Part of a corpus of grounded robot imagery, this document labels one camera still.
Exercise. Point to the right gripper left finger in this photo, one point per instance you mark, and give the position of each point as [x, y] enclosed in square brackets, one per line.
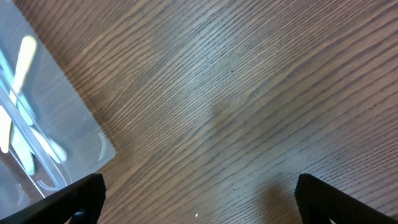
[80, 202]

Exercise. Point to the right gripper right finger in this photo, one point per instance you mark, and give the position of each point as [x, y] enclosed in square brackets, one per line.
[319, 202]

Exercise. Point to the white plastic knife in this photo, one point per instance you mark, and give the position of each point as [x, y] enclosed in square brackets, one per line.
[53, 149]
[23, 152]

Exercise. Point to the beige plastic knife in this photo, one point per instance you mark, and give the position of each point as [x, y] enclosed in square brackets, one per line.
[25, 57]

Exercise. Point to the right clear plastic container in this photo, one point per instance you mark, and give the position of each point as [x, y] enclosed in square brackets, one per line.
[48, 103]

